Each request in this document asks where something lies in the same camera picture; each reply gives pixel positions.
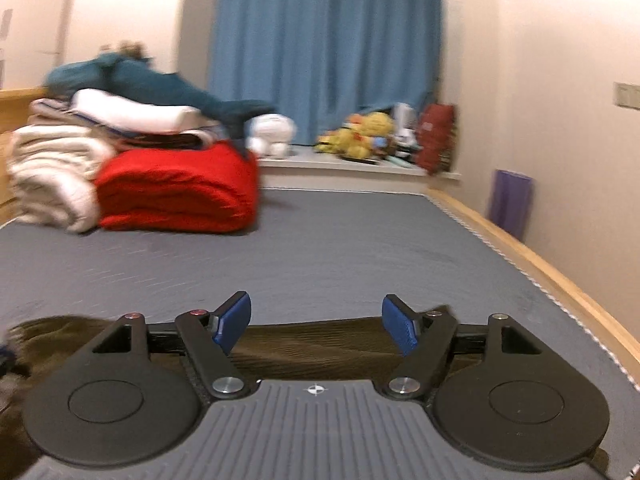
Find olive brown corduroy pants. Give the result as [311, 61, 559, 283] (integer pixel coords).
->
[0, 305, 483, 466]

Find white plush toy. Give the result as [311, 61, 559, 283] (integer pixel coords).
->
[246, 114, 297, 157]

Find purple folder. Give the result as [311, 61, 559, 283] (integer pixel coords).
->
[489, 170, 534, 242]

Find grey quilted mattress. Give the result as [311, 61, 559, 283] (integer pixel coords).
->
[0, 187, 640, 480]

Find yellow plush toy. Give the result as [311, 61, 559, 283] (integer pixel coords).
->
[357, 112, 397, 148]
[314, 127, 373, 162]

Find white and blue backpack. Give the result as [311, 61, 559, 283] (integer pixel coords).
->
[391, 102, 417, 150]

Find wooden bed frame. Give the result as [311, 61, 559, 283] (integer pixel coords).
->
[0, 87, 640, 392]

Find dark red cushion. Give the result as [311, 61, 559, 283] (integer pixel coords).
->
[415, 102, 457, 176]

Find blue curtain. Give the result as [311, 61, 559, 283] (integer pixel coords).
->
[207, 0, 446, 147]

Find wall switch plate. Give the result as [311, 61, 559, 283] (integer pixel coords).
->
[613, 81, 640, 110]

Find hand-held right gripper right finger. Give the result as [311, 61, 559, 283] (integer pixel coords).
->
[381, 294, 543, 401]

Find white pillow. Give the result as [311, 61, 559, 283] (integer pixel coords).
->
[70, 89, 202, 134]

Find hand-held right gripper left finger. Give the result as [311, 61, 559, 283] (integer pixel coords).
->
[90, 291, 258, 401]

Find folded red quilt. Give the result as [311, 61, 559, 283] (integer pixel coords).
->
[95, 142, 262, 234]

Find folded white blanket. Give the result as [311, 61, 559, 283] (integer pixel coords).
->
[7, 122, 117, 234]

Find teal shark plush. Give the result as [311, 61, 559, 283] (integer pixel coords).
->
[44, 51, 277, 157]

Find white window sill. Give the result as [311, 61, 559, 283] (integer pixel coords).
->
[256, 144, 462, 194]

